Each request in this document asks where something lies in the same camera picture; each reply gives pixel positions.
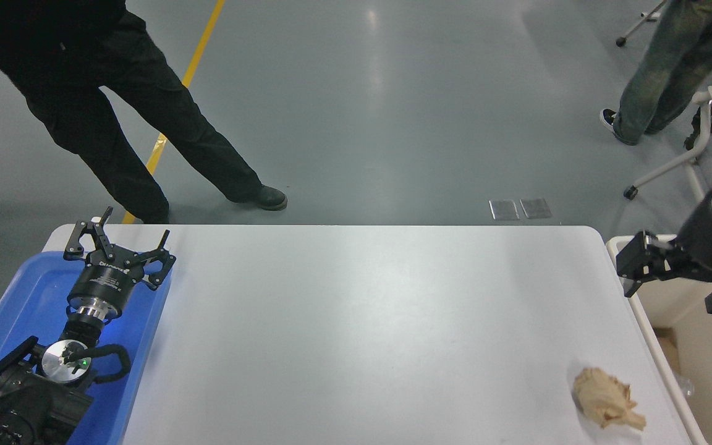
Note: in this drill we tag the white wheeled office chair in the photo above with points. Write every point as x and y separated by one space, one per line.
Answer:
637 25
705 123

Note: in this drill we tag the metal floor plate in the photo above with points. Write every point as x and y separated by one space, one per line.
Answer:
535 208
504 209

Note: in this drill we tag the person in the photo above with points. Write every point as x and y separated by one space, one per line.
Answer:
84 93
665 80

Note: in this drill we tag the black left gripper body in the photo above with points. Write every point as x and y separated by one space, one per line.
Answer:
104 285

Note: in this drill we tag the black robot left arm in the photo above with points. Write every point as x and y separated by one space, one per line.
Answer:
19 402

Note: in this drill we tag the blue plastic tray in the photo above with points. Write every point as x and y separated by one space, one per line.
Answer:
28 290

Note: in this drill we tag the clear plastic wrapper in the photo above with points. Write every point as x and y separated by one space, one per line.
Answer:
685 385

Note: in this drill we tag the tan paper ball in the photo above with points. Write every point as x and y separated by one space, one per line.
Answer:
603 395

